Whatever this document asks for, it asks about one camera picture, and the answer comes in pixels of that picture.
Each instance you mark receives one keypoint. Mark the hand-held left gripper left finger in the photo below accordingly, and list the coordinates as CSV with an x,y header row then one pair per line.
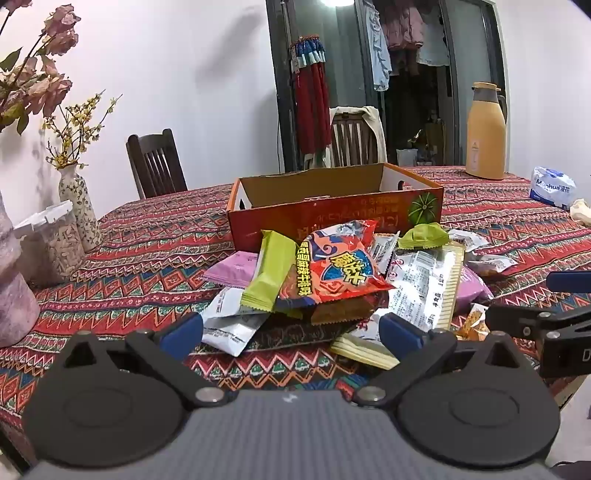
x,y
184,330

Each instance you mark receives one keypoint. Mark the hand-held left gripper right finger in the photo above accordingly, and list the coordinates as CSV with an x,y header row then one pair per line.
x,y
401,332

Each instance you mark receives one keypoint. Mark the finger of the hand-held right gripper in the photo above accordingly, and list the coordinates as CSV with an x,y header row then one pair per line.
x,y
570,281
517,319

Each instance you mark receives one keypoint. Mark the silver snack packet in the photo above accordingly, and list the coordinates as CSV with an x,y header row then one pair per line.
x,y
231,323

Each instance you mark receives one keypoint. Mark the pink snack packet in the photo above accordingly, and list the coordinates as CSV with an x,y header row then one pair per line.
x,y
231,267

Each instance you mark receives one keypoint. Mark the red snack packet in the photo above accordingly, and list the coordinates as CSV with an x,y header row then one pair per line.
x,y
337,267

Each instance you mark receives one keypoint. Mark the small green snack packet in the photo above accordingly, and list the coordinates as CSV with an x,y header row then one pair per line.
x,y
422,235

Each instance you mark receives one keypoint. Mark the long green snack packet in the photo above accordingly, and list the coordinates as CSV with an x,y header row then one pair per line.
x,y
270,272

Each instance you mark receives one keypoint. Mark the orange cardboard box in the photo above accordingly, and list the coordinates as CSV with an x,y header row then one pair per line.
x,y
268,217

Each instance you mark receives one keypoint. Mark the small orange snack packet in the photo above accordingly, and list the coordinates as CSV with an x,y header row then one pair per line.
x,y
473,323

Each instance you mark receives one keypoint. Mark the clear cream-edged snack packet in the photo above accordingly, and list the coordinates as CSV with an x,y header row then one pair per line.
x,y
360,350
425,286

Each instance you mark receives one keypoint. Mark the purple snack packet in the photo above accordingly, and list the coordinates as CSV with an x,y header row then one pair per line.
x,y
471,286

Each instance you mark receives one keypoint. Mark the small clear snack packet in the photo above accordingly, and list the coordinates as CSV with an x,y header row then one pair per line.
x,y
468,240
489,264

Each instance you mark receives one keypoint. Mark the brown snack packet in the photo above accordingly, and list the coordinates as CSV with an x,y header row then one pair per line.
x,y
341,309

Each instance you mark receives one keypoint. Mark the cream crumpled object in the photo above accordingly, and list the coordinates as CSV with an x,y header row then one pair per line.
x,y
581,212

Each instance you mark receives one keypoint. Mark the small white snack packet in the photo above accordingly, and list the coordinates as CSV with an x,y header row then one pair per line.
x,y
383,251

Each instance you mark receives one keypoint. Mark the red patterned tablecloth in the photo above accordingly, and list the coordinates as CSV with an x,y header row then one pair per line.
x,y
138,258

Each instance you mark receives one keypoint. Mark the blue white tissue pack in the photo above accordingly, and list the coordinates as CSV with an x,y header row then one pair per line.
x,y
551,187

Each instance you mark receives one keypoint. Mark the floral ceramic vase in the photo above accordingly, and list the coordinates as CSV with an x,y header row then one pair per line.
x,y
81,207

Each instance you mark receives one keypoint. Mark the yellow thermos jug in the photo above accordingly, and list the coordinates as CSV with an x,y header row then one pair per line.
x,y
485,134

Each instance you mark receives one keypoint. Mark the dark wooden chair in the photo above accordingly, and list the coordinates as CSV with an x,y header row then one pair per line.
x,y
157,161

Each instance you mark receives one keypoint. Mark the large pink vase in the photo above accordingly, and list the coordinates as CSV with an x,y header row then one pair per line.
x,y
14,300

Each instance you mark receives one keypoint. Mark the brown wooden chair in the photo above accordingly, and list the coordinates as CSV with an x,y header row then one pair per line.
x,y
353,138

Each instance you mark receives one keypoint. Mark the yellow flower branches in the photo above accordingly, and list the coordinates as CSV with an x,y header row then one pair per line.
x,y
76,134

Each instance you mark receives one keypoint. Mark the red hanging tassels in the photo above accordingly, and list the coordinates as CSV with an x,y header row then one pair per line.
x,y
311,101

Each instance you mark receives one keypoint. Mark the white hanging garment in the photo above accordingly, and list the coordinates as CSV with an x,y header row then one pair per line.
x,y
434,41

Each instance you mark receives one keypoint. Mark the dark sliding glass door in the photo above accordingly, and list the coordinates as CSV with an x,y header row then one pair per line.
x,y
277,69

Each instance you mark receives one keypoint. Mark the pink artificial flowers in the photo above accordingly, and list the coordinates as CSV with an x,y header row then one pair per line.
x,y
51,87

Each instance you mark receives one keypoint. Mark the light blue hanging shirt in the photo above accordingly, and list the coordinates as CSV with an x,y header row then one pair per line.
x,y
376,46

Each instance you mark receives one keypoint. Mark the pink hanging garments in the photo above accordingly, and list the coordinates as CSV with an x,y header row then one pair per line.
x,y
401,25

